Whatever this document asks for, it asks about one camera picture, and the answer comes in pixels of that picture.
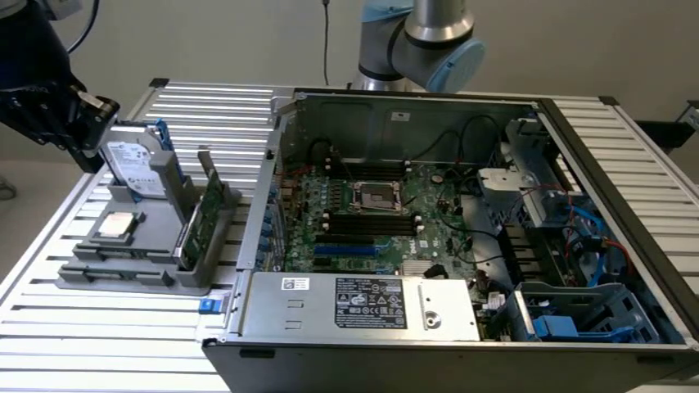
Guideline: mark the blue case latch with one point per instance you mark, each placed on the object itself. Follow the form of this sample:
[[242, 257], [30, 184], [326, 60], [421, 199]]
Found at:
[[207, 305]]

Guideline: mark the hard disk with blue caddy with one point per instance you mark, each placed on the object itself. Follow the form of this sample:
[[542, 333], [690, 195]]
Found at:
[[128, 163]]

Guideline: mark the black RAM slot bank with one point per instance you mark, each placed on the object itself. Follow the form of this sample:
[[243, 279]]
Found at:
[[371, 168], [371, 224]]

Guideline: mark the blue plastic disk bay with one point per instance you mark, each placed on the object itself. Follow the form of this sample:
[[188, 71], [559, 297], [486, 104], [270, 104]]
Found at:
[[601, 299]]

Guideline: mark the blue expansion slot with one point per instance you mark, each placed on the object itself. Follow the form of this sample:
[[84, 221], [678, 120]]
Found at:
[[347, 249]]

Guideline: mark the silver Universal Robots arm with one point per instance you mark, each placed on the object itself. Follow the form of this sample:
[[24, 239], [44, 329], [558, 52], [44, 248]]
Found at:
[[437, 32]]

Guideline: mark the black expansion slot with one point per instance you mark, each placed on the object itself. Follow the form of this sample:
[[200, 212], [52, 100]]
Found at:
[[345, 239]]

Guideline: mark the green motherboard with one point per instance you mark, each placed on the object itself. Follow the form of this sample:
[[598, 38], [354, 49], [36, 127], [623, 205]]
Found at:
[[437, 229]]

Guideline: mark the silver CPU chip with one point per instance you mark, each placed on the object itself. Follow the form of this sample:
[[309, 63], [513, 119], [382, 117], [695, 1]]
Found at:
[[115, 224]]

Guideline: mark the grey parts rack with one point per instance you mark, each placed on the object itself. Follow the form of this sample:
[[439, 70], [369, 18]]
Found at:
[[158, 221]]

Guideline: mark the black open PC case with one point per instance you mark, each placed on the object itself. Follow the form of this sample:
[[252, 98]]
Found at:
[[382, 368]]

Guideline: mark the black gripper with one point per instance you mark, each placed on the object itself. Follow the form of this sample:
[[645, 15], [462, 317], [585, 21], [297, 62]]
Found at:
[[50, 114]]

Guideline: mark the black bracket beside table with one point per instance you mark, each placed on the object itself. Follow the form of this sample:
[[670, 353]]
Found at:
[[663, 131]]

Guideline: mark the silver power supply unit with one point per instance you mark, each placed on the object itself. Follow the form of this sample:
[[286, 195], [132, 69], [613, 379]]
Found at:
[[306, 311]]

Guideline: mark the coin cell battery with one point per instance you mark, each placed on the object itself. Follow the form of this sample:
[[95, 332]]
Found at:
[[437, 178]]

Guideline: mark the silver chipset heatsink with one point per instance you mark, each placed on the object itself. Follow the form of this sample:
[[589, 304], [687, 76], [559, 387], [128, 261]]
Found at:
[[417, 269]]

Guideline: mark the CPU socket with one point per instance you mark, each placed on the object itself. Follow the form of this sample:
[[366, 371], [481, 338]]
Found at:
[[378, 197]]

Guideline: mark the green expansion card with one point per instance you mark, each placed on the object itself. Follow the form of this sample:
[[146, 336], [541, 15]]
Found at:
[[204, 221]]

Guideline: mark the silver disk bay cage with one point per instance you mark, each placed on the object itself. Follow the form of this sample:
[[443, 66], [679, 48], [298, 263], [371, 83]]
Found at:
[[507, 188]]

